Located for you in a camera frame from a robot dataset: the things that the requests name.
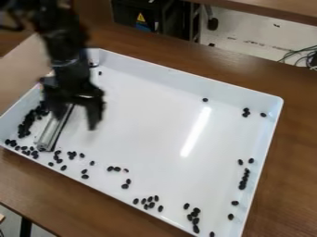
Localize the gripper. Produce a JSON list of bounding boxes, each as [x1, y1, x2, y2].
[[39, 62, 108, 132]]

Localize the pile of black bits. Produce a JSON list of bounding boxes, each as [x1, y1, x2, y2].
[[226, 157, 257, 221], [46, 149, 134, 191], [182, 202, 217, 237], [131, 194, 167, 214], [4, 105, 50, 160], [240, 106, 269, 119]]

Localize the silver metal bar tool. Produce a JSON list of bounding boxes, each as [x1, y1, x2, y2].
[[33, 103, 77, 153]]

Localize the white tray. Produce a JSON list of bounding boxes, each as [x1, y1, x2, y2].
[[0, 47, 285, 237]]

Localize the black equipment cabinet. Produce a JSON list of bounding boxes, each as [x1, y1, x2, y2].
[[109, 0, 202, 43]]

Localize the bundle of cables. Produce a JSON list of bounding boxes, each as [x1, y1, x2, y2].
[[277, 44, 317, 72]]

